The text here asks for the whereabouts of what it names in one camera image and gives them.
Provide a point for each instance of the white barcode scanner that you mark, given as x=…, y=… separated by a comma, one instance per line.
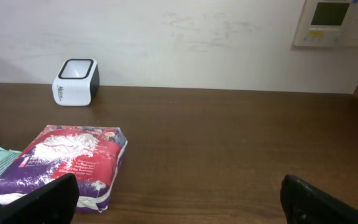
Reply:
x=77, y=82

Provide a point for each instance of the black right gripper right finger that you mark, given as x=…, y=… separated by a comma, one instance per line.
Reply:
x=304, y=203

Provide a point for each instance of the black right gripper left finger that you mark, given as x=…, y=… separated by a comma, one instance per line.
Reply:
x=54, y=202

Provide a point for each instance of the wall control panel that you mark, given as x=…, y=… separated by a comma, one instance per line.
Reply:
x=328, y=23

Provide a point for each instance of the red purple pad package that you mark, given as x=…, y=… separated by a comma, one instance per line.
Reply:
x=92, y=154

